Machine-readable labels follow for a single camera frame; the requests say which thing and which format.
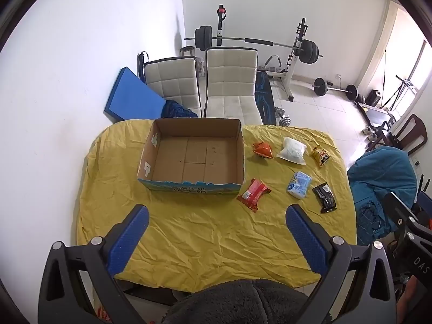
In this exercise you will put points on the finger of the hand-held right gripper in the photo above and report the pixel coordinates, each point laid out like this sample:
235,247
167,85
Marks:
401,209

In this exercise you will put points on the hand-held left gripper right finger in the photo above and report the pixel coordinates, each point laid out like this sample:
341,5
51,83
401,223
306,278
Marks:
305,239

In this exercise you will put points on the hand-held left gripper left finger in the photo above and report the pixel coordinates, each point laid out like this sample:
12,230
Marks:
130,239

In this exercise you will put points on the black snack packet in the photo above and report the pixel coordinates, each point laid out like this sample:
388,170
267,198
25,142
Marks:
324,198

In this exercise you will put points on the light blue tissue packet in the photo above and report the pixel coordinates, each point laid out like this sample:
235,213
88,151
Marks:
299,184

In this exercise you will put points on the red snack packet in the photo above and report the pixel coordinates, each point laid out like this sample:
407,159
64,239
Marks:
253,194

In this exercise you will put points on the yellow snack packet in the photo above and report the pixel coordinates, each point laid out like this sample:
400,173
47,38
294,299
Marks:
321,157

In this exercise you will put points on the white soft packet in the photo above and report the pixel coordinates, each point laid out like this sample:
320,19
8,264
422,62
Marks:
292,151

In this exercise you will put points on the orange snack packet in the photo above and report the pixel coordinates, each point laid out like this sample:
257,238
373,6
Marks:
263,150

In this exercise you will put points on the cardboard box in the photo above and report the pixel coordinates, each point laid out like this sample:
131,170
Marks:
192,155

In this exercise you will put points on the yellow tablecloth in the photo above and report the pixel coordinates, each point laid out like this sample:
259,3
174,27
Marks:
202,229

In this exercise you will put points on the brown wooden chair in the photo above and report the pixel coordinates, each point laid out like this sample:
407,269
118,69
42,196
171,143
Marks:
413,131

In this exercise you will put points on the grey fleece clothing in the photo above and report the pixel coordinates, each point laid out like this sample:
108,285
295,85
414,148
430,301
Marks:
243,305

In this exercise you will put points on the chrome dumbbell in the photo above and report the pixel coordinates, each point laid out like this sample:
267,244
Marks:
283,118

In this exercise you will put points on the dark blue knit cloth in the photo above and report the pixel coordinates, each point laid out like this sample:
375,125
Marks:
177,110

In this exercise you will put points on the blue foam mat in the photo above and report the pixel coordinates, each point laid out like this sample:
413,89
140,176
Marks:
131,96

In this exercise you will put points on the black weight bench pad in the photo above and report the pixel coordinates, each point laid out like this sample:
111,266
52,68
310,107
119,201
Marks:
265,98

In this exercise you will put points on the short barbell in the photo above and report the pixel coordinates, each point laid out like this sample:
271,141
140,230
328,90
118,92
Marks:
320,86

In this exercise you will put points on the white padded chair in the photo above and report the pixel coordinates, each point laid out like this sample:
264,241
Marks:
172,81
231,84

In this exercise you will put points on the white weight bench rack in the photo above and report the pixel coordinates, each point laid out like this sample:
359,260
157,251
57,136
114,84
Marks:
291,74

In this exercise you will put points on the glass balcony door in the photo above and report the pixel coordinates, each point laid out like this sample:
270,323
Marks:
401,40

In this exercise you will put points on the barbell with black plates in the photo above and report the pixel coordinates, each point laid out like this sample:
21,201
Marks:
310,51

